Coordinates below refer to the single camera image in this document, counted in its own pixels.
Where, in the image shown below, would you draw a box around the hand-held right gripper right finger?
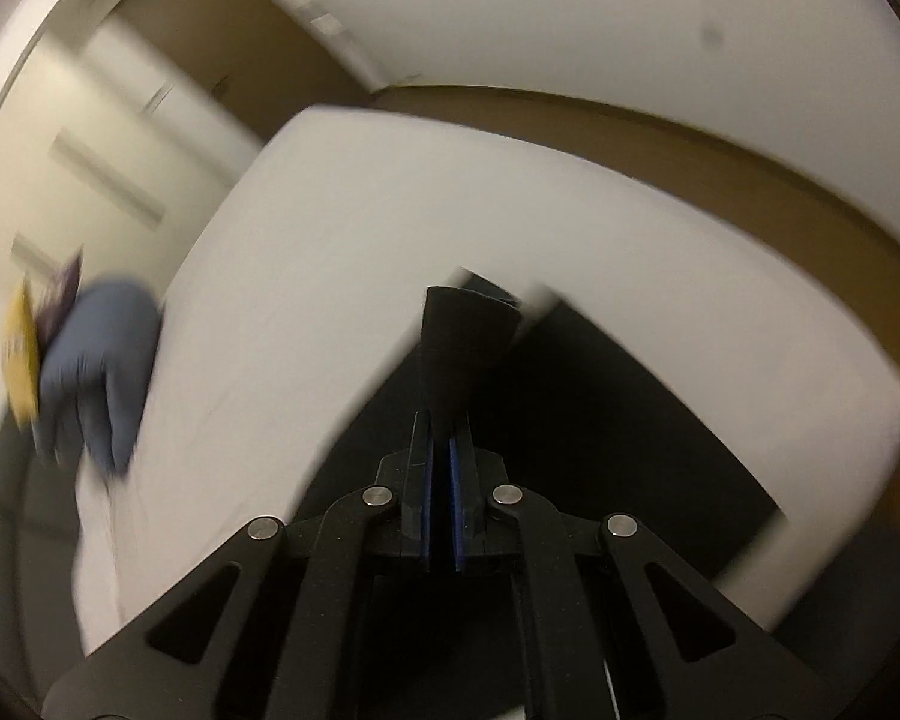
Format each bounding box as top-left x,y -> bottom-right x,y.
452,415 -> 850,720

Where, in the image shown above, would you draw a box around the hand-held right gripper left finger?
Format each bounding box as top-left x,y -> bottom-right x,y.
41,411 -> 437,720

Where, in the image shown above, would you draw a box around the black pants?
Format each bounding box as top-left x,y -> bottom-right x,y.
300,268 -> 790,720

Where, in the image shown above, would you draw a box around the person's left hand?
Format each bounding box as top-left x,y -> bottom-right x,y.
33,281 -> 163,478

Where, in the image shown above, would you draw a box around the white panelled door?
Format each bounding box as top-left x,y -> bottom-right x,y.
0,22 -> 265,308

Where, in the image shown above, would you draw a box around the white bed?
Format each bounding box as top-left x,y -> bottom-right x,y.
75,105 -> 900,653

